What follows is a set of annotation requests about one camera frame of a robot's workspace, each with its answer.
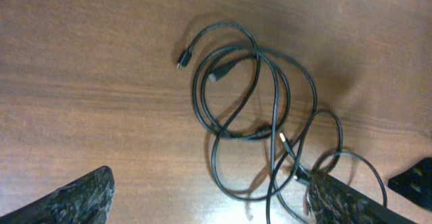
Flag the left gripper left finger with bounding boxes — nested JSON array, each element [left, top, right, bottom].
[[1, 166, 115, 223]]

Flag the black cable gold plug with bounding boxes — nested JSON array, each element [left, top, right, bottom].
[[279, 110, 388, 208]]

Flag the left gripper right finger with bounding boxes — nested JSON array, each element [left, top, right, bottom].
[[308, 172, 413, 224]]

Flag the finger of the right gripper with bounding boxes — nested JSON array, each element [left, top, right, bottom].
[[387, 157, 431, 211]]

